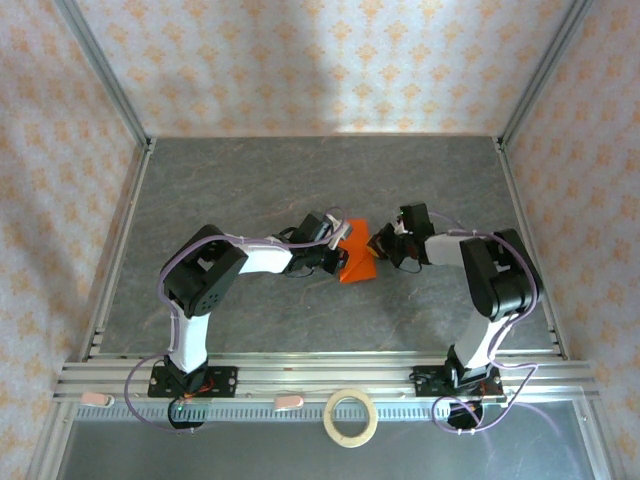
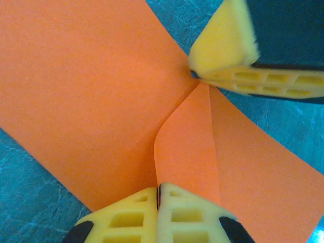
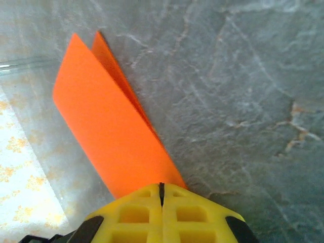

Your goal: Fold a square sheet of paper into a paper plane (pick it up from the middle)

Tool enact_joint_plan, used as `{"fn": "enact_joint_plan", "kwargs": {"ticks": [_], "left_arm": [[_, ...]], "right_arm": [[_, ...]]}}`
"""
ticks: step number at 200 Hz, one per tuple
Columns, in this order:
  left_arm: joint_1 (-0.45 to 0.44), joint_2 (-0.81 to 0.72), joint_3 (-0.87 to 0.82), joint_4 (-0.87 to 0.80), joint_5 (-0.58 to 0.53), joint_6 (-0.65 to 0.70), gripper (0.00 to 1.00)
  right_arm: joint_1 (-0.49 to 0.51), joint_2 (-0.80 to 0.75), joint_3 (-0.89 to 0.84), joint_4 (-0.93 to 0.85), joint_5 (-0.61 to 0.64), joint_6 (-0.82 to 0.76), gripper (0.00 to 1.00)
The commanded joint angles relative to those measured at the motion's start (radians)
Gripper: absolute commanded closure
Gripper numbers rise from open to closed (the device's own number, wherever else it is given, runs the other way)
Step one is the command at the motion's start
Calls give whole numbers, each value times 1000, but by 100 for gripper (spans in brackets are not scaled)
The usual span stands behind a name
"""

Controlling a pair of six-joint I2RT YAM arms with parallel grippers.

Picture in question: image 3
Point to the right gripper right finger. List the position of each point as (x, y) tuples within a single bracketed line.
[(197, 220)]

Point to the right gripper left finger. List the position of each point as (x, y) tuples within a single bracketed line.
[(131, 220)]

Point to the orange paper sheet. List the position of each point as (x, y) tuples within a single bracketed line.
[(101, 114)]

